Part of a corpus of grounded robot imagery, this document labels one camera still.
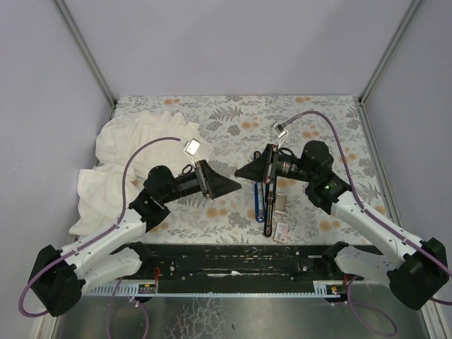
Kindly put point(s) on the right aluminium frame post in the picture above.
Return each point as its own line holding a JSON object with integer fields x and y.
{"x": 395, "y": 40}

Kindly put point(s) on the floral tablecloth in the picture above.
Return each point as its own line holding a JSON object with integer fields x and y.
{"x": 236, "y": 126}

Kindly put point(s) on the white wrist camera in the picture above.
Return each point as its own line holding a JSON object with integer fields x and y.
{"x": 190, "y": 149}
{"x": 281, "y": 133}

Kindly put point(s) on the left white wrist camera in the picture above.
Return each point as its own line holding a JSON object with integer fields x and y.
{"x": 190, "y": 149}

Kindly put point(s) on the metal staple strip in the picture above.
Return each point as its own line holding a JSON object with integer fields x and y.
{"x": 280, "y": 206}

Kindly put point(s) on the left aluminium frame post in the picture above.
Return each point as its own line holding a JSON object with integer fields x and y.
{"x": 71, "y": 25}

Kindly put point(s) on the white slotted cable duct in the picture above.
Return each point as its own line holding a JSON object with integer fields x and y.
{"x": 237, "y": 286}

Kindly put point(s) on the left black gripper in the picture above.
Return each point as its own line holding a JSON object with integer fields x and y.
{"x": 205, "y": 179}

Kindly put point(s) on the black stapler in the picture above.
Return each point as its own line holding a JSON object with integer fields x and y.
{"x": 269, "y": 200}

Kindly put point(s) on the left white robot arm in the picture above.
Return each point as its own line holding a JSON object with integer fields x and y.
{"x": 60, "y": 277}

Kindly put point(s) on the red white staple box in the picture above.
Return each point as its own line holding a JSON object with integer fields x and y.
{"x": 281, "y": 233}

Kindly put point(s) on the blue stapler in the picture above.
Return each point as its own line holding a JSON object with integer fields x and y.
{"x": 259, "y": 197}

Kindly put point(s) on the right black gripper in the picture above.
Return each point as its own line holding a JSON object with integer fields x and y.
{"x": 272, "y": 166}

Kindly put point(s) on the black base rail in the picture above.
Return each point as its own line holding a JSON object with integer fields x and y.
{"x": 187, "y": 261}

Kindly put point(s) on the white cloth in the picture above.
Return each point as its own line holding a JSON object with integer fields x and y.
{"x": 127, "y": 148}

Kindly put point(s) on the aluminium frame post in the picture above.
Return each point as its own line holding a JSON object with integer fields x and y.
{"x": 395, "y": 40}
{"x": 71, "y": 25}

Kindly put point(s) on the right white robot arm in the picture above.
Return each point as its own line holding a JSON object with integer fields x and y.
{"x": 413, "y": 269}

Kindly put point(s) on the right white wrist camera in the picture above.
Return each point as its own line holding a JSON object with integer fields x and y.
{"x": 281, "y": 133}

